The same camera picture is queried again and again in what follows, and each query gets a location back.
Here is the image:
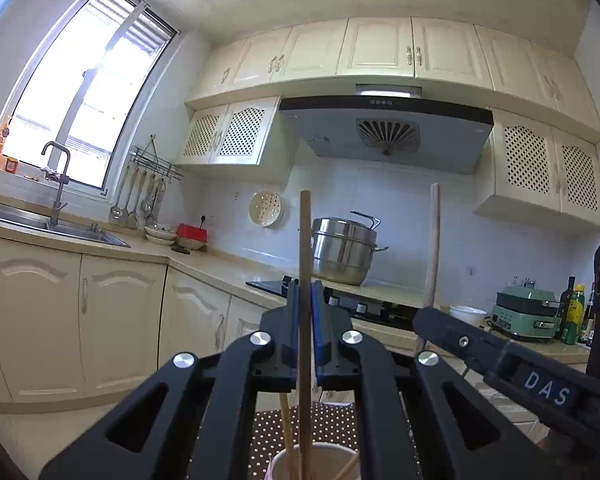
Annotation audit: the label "red food container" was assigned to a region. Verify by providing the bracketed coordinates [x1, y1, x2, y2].
[176, 223, 208, 241]

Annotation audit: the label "wide lattice door cabinet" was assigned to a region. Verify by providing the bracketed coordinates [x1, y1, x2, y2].
[474, 109, 600, 233]

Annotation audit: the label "hanging steel skimmer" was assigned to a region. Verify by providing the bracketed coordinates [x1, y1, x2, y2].
[140, 175, 167, 227]

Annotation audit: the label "black gas cooktop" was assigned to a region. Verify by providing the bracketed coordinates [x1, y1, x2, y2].
[246, 275, 421, 332]

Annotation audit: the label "grey kitchen faucet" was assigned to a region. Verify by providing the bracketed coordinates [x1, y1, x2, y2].
[41, 141, 72, 226]

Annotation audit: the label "kitchen window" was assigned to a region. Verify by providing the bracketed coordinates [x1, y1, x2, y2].
[0, 0, 181, 196]

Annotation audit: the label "steel steamer pot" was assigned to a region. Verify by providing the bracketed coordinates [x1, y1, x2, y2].
[310, 211, 389, 286]

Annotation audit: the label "dark olive oil bottle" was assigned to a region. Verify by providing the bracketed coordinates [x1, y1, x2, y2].
[557, 276, 577, 341]

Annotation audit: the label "steel double sink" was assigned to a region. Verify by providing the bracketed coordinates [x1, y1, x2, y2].
[0, 199, 131, 248]

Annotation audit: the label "dark sauce bottle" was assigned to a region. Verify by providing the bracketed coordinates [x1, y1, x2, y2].
[582, 282, 596, 346]

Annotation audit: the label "yellow capped green bottle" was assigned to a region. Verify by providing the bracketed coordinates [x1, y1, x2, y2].
[562, 285, 586, 345]

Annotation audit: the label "cream upper wall cabinets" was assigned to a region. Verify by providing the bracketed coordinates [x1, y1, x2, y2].
[186, 17, 600, 143]

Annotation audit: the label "single wooden chopstick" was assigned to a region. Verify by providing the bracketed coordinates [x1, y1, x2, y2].
[299, 190, 313, 480]
[417, 183, 441, 356]

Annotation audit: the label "small lattice door cabinet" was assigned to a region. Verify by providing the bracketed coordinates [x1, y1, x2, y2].
[176, 96, 301, 183]

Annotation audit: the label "round cream colander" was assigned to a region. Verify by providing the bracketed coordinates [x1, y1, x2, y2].
[249, 191, 283, 226]

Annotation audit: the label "wall utensil rack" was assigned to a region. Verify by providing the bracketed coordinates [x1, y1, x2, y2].
[128, 135, 185, 181]

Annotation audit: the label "bunch of wooden chopsticks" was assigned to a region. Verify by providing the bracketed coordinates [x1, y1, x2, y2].
[279, 392, 361, 480]

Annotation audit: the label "white bowl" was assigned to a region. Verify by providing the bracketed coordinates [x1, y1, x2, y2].
[449, 305, 487, 328]

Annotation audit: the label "stacked white bowls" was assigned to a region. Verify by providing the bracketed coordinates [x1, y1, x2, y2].
[145, 225, 177, 246]

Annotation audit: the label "green electric cooker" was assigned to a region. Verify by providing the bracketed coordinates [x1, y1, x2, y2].
[490, 285, 563, 343]

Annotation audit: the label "grey range hood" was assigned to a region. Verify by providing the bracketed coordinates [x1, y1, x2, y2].
[277, 83, 495, 176]

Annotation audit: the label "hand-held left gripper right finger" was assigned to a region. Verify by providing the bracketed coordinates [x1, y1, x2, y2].
[312, 280, 565, 480]

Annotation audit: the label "pink cup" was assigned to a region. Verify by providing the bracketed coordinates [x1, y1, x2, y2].
[266, 442, 363, 480]

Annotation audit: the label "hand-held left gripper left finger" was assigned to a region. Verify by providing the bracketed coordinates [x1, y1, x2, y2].
[39, 280, 301, 480]

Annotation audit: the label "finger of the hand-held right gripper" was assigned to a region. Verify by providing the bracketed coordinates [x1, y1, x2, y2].
[412, 306, 509, 379]

